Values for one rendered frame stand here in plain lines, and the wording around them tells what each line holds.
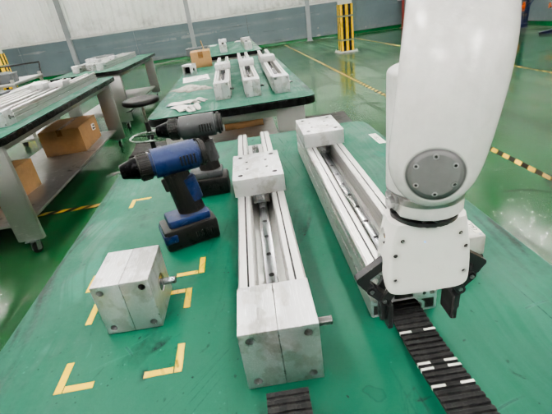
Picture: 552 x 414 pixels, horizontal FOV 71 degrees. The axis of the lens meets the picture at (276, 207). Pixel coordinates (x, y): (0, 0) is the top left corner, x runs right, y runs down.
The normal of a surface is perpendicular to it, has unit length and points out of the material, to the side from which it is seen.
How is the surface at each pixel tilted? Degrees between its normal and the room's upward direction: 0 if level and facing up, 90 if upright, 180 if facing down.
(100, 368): 0
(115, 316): 90
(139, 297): 90
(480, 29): 54
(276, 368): 90
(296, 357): 90
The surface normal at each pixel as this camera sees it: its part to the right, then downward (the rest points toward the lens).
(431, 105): -0.45, 0.35
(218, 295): -0.13, -0.88
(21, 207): 0.12, 0.44
